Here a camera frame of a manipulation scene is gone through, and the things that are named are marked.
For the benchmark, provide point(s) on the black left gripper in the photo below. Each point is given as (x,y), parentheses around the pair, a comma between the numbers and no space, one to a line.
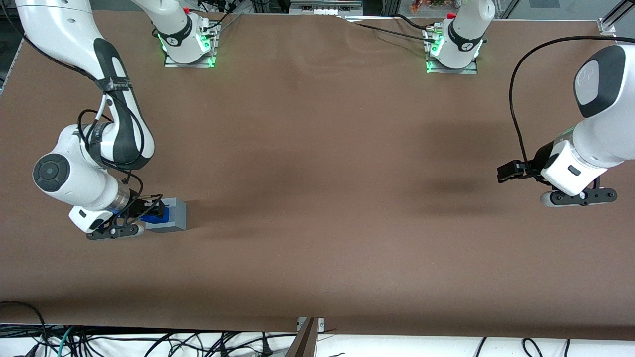
(540,158)

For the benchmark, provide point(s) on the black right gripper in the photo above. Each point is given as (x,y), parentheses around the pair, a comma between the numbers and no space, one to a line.
(140,205)

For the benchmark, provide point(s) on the blue plastic part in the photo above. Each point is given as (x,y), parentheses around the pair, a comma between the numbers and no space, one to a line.
(161,218)

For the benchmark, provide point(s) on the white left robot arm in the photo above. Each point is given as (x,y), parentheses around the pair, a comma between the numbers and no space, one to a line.
(600,134)

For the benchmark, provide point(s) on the gray square base block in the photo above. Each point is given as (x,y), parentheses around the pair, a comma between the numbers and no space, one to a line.
(177,215)

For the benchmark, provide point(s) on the brown table cover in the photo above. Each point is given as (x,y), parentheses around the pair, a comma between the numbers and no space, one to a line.
(317,173)

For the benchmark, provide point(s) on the white power strip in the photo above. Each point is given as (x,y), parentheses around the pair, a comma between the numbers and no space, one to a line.
(325,7)

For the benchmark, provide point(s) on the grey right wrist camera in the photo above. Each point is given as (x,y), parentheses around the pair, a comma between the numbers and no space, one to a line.
(116,232)

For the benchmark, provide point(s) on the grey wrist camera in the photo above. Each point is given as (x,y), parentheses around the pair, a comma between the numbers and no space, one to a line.
(578,197)
(116,232)

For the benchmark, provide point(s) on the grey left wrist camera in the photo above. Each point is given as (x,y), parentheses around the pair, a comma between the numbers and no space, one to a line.
(578,197)

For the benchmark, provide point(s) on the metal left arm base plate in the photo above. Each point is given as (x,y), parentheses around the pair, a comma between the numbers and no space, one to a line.
(466,71)

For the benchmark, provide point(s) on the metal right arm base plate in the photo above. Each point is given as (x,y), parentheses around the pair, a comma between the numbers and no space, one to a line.
(191,64)

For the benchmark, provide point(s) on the metal table corner bracket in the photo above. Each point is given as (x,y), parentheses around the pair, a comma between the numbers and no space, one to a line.
(606,27)

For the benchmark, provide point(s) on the metal frame post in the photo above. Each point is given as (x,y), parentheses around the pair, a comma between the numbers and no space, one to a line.
(302,342)

